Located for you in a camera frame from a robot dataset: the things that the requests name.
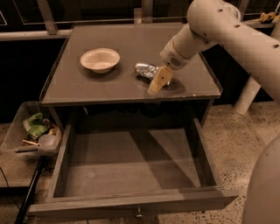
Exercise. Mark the silver redbull can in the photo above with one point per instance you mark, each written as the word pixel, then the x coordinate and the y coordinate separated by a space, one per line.
pixel 145 70

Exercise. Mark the white paper bowl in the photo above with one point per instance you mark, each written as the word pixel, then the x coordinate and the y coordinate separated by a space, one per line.
pixel 100 60

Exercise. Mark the yellow object on ledge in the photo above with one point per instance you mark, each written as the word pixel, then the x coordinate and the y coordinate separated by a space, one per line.
pixel 267 18

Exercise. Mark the open grey top drawer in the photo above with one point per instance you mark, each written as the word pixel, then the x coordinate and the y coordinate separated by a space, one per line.
pixel 104 174

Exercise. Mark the black pole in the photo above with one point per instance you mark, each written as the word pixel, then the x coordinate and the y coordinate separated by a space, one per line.
pixel 31 189

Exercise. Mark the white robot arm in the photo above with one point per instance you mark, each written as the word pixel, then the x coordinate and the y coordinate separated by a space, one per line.
pixel 213 22

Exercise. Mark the metal drawer knob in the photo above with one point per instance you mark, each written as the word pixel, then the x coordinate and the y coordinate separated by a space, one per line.
pixel 138 214

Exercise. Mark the small clear plastic cup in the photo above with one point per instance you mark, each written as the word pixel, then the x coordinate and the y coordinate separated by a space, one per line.
pixel 46 140

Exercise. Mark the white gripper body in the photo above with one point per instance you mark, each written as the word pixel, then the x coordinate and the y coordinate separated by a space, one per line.
pixel 171 59

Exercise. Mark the metal window railing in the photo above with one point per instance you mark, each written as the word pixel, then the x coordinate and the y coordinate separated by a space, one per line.
pixel 40 19

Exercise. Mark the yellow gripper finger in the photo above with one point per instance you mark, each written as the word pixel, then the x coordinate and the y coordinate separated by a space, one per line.
pixel 162 76

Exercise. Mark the clear plastic bin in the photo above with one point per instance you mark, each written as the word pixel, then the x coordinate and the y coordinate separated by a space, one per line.
pixel 17 140

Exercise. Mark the green snack bag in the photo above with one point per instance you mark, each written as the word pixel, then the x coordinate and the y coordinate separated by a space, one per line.
pixel 34 126

